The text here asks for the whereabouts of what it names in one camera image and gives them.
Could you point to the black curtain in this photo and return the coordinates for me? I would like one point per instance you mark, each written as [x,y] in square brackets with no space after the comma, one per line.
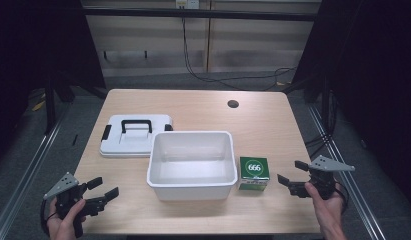
[33,50]
[369,66]

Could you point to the small black floor piece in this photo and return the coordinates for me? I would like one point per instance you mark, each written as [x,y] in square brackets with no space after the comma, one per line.
[74,140]

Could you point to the metal floor rail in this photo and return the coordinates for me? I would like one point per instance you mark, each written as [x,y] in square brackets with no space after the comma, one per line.
[346,180]
[23,186]

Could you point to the black metal stand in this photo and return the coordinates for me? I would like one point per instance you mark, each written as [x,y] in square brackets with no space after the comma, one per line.
[324,100]

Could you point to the white plastic storage bin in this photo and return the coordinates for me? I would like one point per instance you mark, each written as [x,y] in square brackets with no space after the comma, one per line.
[192,173]

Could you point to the green and white box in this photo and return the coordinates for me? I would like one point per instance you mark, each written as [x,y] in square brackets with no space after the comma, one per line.
[254,170]

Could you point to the white wall power outlet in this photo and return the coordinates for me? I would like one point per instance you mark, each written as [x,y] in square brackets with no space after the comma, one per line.
[187,3]

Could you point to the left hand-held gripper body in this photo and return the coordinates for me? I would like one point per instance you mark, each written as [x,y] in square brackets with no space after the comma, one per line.
[68,193]

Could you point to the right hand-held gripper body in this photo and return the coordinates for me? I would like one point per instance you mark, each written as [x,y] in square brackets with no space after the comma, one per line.
[321,180]

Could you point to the black horizontal bar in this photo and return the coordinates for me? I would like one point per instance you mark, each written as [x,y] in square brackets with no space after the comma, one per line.
[199,14]

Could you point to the person's left hand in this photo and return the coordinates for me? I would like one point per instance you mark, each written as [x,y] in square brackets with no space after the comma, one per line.
[64,224]

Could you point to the person's right hand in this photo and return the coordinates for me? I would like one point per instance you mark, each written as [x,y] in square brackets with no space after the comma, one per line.
[326,210]

